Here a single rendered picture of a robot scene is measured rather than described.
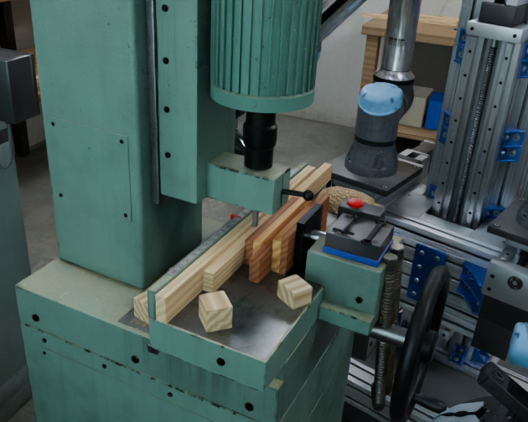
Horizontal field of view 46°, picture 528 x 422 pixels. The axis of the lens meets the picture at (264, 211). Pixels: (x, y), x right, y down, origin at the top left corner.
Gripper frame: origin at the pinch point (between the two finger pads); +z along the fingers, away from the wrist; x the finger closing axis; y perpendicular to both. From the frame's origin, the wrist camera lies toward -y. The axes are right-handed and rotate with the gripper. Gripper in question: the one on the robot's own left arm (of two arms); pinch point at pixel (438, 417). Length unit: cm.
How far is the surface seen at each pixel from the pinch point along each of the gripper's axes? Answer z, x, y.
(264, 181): 14, 0, -50
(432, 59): 71, 328, -27
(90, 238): 52, -7, -51
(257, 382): 13.6, -23.9, -26.1
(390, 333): 3.7, 2.5, -16.3
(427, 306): -7.1, -2.8, -23.4
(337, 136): 144, 305, -3
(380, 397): 12.0, 3.9, -2.1
